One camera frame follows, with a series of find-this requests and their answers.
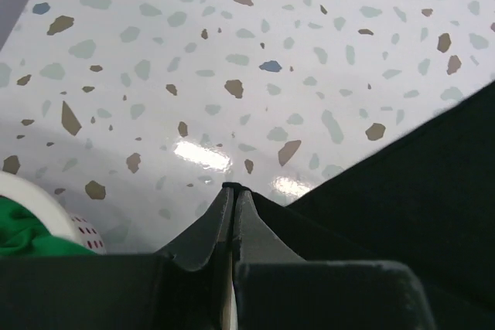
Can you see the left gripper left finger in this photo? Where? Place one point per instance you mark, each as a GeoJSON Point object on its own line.
{"type": "Point", "coordinates": [194, 248]}

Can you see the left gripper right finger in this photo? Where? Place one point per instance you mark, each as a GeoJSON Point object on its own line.
{"type": "Point", "coordinates": [254, 242]}

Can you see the black t shirt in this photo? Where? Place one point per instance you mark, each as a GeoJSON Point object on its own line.
{"type": "Point", "coordinates": [402, 240]}

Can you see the white laundry basket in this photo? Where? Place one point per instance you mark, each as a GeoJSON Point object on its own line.
{"type": "Point", "coordinates": [51, 214]}

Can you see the green t shirt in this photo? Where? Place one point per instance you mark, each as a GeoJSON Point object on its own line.
{"type": "Point", "coordinates": [23, 235]}

